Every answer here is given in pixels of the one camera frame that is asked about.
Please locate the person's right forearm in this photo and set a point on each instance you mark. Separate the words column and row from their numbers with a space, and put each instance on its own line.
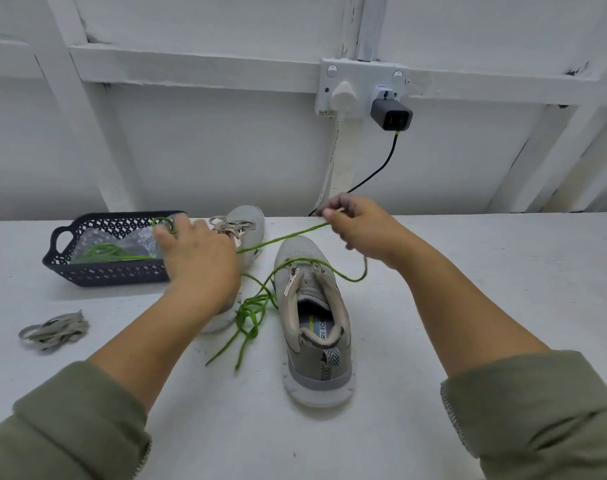
column 504, row 375

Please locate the person's right hand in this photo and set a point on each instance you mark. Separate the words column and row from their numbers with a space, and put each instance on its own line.
column 374, row 233

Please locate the clear plastic bag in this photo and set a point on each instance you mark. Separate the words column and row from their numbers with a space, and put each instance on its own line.
column 123, row 243

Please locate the person's left hand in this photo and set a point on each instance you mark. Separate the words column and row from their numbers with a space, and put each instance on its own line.
column 198, row 267

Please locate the white plug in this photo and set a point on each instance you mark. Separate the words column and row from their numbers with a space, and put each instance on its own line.
column 345, row 98

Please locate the gray charger adapter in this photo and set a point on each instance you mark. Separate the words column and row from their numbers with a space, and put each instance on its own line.
column 392, row 115

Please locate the beige shoelace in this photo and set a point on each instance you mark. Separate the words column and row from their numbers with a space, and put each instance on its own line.
column 233, row 230
column 55, row 331

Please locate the gray sneaker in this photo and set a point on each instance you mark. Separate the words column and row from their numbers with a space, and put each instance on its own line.
column 251, row 220
column 319, row 375

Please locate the green shoelace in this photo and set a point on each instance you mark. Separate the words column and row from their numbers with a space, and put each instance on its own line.
column 251, row 313
column 108, row 253

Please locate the dark plastic lattice basket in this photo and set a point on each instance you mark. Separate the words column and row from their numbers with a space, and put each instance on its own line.
column 63, row 270

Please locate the white wall socket plate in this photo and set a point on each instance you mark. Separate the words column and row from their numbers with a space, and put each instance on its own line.
column 369, row 73

